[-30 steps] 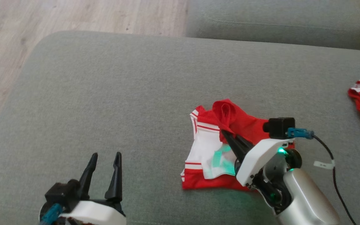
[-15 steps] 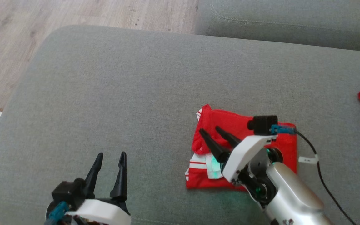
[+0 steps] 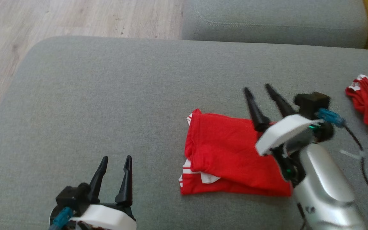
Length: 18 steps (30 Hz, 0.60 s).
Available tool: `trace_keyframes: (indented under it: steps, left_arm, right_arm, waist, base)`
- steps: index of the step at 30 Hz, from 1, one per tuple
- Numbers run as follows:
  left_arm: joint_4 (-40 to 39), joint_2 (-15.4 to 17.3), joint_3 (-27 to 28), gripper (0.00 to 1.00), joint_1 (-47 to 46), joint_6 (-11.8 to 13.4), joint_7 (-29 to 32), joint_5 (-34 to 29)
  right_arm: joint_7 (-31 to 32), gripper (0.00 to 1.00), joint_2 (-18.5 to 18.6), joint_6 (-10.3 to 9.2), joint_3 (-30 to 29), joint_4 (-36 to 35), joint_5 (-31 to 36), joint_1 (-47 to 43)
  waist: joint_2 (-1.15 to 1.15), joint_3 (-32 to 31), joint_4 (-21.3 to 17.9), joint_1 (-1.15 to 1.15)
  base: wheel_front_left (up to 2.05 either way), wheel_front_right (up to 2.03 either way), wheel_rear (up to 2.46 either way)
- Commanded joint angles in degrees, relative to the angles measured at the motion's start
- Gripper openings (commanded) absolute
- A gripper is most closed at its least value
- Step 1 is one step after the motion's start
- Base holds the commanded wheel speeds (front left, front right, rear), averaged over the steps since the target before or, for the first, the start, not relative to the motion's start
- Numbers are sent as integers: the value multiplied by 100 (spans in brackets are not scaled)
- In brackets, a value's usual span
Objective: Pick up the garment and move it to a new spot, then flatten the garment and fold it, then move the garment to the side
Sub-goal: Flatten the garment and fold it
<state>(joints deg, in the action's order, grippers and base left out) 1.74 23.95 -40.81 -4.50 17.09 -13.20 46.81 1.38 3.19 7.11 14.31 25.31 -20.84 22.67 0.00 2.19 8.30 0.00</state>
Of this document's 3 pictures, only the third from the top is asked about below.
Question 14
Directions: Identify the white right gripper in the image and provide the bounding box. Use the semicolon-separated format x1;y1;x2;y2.
243;84;323;187

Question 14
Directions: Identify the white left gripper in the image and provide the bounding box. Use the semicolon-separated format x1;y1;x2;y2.
71;156;137;230

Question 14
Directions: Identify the red and white jersey shirt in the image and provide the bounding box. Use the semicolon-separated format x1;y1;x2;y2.
178;109;293;197

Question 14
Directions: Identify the small grey sofa cushion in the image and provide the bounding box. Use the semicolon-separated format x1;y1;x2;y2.
181;0;368;49

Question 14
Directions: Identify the large grey sofa seat cushion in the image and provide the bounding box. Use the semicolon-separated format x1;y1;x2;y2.
0;36;368;230

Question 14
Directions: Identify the left cable with teal plug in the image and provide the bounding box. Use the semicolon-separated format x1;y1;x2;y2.
48;207;74;230

